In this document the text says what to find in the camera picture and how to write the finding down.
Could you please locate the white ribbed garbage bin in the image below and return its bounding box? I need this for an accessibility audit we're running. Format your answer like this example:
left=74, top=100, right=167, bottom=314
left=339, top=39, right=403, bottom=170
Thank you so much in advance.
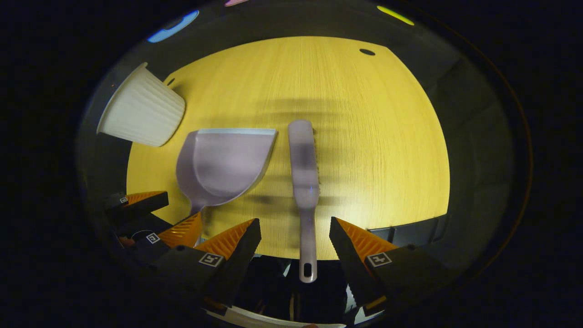
left=97, top=62, right=186, bottom=147

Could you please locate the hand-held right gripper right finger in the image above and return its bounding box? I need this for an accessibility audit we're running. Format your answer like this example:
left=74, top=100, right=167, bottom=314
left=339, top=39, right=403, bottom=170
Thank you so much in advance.
left=329, top=216, right=456, bottom=318

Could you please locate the wooden desktop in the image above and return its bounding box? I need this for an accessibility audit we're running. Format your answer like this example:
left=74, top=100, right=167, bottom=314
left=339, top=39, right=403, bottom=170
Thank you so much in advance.
left=126, top=36, right=450, bottom=261

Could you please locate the pale pink dustpan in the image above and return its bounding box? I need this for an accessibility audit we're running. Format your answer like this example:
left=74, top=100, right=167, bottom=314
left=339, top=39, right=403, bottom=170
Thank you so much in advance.
left=176, top=128, right=278, bottom=217

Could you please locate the small pale pink broom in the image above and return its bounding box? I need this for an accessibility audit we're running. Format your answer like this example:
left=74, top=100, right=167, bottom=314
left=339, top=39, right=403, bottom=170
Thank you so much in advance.
left=288, top=120, right=322, bottom=284

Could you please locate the black desk edge rail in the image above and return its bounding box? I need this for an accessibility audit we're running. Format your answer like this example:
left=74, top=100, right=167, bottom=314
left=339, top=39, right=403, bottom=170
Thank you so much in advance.
left=368, top=213, right=450, bottom=247

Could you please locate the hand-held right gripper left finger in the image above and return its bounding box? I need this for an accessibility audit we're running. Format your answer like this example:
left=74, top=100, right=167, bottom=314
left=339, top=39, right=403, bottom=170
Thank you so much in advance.
left=153, top=218, right=263, bottom=308

